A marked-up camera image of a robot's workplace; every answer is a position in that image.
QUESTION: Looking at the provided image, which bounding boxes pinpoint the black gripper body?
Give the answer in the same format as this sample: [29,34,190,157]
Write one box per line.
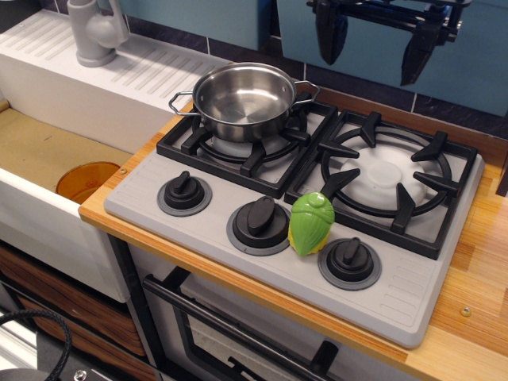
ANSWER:
[306,1,471,44]

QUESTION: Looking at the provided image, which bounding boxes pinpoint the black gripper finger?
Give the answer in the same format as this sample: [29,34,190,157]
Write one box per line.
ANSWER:
[400,21,441,86]
[316,1,348,65]

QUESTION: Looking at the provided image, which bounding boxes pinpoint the stainless steel pot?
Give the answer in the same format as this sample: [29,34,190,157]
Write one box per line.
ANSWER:
[168,62,321,143]

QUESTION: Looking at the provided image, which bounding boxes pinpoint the green toy corncob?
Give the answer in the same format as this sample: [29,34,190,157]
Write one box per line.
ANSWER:
[288,191,335,256]

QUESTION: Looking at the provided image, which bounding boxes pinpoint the grey toy stove top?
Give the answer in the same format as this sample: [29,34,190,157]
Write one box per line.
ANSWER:
[104,102,485,348]

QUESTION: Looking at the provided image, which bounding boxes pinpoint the black middle stove knob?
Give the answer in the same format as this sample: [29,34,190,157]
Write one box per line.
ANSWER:
[226,196,291,256]

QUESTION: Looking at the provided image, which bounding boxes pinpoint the black stove knob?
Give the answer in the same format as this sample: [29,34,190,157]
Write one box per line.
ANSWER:
[317,237,382,291]
[226,196,291,256]
[157,171,213,217]

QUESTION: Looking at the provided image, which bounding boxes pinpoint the black left stove knob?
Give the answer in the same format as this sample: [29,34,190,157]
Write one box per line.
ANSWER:
[157,171,213,217]

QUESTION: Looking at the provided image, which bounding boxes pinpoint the black right stove knob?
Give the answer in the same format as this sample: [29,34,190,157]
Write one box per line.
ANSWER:
[317,237,382,291]

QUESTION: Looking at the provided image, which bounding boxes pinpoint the black right burner grate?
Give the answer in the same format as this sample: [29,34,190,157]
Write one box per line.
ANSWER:
[284,111,479,260]

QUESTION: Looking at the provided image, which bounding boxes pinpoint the black burner grate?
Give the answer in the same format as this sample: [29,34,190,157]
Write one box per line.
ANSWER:
[156,92,339,198]
[284,111,479,260]

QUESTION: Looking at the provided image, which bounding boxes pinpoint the black left burner grate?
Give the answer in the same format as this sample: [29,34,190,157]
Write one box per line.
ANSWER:
[156,92,339,198]

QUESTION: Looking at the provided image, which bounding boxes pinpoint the grey toy faucet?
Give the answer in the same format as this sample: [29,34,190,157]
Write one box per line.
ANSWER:
[67,0,129,67]

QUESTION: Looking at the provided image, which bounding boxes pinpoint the white toy sink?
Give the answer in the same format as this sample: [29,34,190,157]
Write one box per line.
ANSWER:
[1,10,225,302]

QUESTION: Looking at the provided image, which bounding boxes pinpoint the orange plastic drain disc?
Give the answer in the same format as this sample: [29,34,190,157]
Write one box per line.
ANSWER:
[56,161,120,204]

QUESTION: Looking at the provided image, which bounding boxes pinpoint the wooden drawer fronts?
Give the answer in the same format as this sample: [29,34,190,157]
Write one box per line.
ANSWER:
[1,241,158,380]

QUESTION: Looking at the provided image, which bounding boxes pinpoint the black oven door handle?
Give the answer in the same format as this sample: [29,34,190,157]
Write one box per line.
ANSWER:
[142,267,338,380]

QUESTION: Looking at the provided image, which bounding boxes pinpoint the black braided cable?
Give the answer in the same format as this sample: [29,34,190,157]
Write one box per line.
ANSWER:
[0,310,74,381]

